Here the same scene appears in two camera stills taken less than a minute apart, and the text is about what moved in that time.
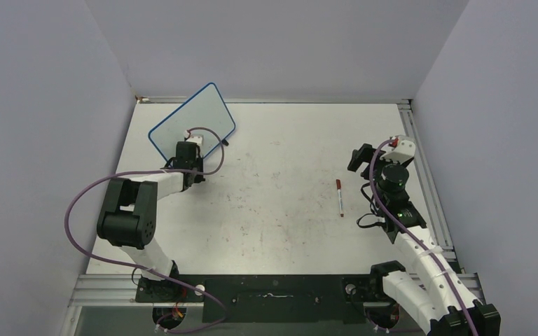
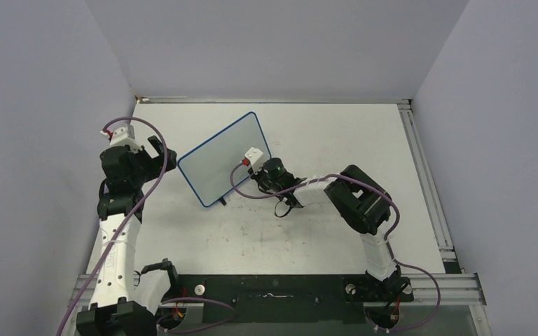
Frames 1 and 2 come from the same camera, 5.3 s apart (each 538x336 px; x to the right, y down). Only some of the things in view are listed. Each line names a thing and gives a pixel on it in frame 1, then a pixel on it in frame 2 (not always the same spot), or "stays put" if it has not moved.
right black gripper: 359,156 to 257,178
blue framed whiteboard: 204,115 to 207,168
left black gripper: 199,160 to 155,163
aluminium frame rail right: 429,190 stays put
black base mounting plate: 267,298 stays put
